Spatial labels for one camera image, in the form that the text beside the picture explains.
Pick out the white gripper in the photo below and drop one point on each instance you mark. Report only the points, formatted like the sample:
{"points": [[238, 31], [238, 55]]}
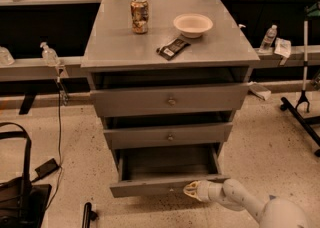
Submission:
{"points": [[205, 190]]}

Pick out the grey bottom drawer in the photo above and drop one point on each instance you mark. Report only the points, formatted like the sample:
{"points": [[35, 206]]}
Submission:
{"points": [[165, 170]]}

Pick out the grey drawer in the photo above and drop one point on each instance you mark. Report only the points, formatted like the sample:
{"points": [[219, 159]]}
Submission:
{"points": [[167, 135], [165, 170], [168, 100]]}

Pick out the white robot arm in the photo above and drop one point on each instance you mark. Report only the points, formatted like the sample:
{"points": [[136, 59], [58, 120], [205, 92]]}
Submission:
{"points": [[231, 194]]}

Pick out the grey middle drawer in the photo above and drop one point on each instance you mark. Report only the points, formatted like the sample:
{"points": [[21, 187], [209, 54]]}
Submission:
{"points": [[167, 135]]}

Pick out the grey top drawer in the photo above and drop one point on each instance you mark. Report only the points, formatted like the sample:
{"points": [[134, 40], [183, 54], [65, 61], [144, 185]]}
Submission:
{"points": [[168, 100]]}

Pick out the grey drawer cabinet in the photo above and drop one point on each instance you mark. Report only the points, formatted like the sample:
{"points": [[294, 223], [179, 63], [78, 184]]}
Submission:
{"points": [[117, 58]]}

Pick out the white box on floor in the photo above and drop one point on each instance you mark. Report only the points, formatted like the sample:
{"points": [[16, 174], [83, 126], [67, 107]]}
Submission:
{"points": [[259, 91]]}

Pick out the black snack bar wrapper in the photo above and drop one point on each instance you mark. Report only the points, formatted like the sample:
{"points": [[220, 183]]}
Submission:
{"points": [[172, 49]]}

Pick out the black power adapter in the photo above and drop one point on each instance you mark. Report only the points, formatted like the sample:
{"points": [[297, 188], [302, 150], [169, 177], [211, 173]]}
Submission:
{"points": [[47, 168]]}

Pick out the white paper bowl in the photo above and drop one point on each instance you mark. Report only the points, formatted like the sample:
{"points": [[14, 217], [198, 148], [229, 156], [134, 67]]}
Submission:
{"points": [[192, 25]]}

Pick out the clear plastic water bottle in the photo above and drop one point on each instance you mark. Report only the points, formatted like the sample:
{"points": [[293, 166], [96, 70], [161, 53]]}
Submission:
{"points": [[268, 39]]}

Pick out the crumpled soda can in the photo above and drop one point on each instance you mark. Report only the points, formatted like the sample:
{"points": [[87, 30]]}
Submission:
{"points": [[140, 16]]}

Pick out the clear container at left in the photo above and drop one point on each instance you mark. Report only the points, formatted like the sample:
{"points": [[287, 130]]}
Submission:
{"points": [[6, 57]]}

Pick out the white packet on rail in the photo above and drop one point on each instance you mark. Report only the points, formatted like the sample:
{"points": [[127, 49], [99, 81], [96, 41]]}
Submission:
{"points": [[282, 47]]}

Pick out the black bag with strap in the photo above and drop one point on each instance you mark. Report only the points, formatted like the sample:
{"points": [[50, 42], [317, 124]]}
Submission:
{"points": [[22, 205]]}

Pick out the grey metal workbench rail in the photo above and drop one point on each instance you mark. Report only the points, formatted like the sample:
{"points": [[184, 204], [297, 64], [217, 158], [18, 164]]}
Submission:
{"points": [[36, 68]]}

